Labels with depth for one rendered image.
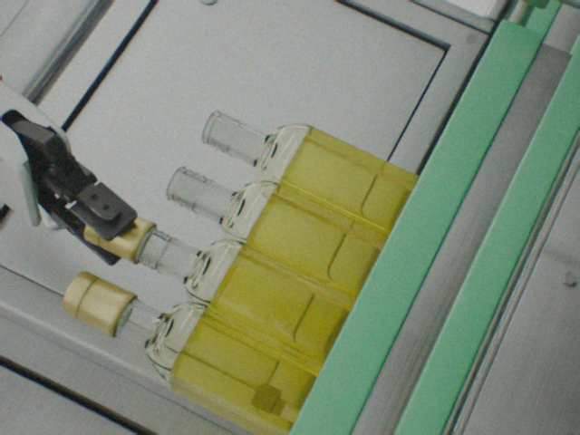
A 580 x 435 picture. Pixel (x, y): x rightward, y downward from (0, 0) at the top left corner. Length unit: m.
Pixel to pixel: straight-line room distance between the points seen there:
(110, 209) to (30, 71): 0.29
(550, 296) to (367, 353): 0.12
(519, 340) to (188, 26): 0.55
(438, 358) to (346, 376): 0.06
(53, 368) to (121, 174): 0.18
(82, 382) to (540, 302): 0.43
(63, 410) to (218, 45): 0.38
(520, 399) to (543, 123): 0.21
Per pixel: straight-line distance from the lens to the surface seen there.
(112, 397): 0.98
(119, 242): 0.86
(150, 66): 1.10
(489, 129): 0.79
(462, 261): 0.74
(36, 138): 0.85
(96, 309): 0.84
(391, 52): 1.13
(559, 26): 0.98
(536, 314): 0.71
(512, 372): 0.69
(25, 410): 1.00
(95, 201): 0.85
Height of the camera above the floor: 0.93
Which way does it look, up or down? 8 degrees up
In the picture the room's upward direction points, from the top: 64 degrees counter-clockwise
